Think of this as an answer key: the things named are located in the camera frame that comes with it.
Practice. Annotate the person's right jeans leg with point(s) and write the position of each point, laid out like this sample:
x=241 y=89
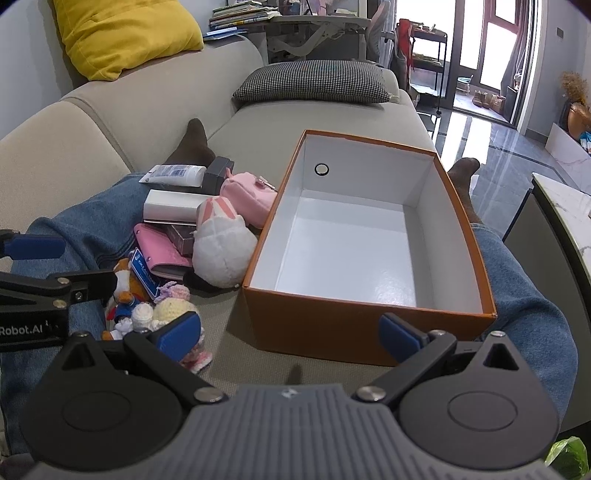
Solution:
x=531 y=323

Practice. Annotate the grey office chair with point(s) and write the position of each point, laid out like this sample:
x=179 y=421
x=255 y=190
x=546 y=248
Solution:
x=378 y=27

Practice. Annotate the marble top table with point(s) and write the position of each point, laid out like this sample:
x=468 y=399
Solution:
x=563 y=198

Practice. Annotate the pink wallet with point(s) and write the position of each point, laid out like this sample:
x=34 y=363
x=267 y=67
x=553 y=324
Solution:
x=154 y=249

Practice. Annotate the pink plush pouch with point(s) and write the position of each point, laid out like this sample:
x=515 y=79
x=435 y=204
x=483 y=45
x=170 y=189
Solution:
x=249 y=198

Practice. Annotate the orange cardboard box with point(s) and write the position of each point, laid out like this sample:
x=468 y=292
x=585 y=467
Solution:
x=323 y=323

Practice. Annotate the dried flowers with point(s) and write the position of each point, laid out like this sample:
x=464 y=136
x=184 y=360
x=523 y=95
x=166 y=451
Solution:
x=575 y=87

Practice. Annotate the person's right brown-socked foot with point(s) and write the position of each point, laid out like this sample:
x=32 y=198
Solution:
x=466 y=184

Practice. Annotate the white board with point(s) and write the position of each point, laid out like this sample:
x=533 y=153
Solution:
x=563 y=147

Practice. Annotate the white bunny plush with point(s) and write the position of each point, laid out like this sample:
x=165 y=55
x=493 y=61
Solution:
x=221 y=254

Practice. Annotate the white cream tube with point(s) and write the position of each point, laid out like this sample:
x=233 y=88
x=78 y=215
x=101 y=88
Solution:
x=180 y=174

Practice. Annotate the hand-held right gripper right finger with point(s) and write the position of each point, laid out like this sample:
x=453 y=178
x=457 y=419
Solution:
x=397 y=339

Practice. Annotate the grey desk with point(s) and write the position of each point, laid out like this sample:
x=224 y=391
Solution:
x=314 y=34

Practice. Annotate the blue hang tag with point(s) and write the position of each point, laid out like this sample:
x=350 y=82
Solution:
x=144 y=274

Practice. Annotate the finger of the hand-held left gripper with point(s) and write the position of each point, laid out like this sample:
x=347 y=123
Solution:
x=37 y=247
x=87 y=284

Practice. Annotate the glass door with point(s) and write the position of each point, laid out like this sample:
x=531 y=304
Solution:
x=489 y=46

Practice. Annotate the person's brown-socked foot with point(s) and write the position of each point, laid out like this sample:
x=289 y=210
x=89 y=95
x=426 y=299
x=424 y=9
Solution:
x=191 y=143
x=466 y=184

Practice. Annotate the pair of shoes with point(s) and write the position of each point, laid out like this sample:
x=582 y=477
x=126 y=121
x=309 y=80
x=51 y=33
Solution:
x=487 y=100

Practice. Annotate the brown vase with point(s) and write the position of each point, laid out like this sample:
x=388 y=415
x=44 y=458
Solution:
x=579 y=120

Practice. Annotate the yellow pillow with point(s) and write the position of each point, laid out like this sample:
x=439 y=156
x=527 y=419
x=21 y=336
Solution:
x=124 y=32

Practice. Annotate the dark grey box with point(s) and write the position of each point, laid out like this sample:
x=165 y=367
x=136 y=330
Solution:
x=217 y=173

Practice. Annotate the houndstooth pillow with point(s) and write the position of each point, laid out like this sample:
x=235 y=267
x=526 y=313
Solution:
x=314 y=81

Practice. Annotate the red cloth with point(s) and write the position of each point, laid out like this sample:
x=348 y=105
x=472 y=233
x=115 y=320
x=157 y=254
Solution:
x=404 y=46

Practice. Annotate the crochet doll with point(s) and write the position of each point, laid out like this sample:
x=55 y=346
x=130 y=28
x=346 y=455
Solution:
x=168 y=309

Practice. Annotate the white rectangular box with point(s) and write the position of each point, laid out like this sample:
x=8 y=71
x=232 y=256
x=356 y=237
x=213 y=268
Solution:
x=171 y=205

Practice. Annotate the black shelf cart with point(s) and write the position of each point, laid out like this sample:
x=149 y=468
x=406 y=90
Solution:
x=429 y=60

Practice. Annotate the stack of books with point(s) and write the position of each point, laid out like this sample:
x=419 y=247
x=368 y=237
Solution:
x=240 y=14

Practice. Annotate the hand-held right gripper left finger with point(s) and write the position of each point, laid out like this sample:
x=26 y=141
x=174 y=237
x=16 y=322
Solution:
x=178 y=334

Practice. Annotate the green plastic bag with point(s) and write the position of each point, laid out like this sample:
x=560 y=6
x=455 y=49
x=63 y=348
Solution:
x=568 y=457

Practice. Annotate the person's left brown-socked foot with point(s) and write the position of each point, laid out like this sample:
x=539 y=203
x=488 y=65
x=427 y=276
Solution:
x=191 y=143

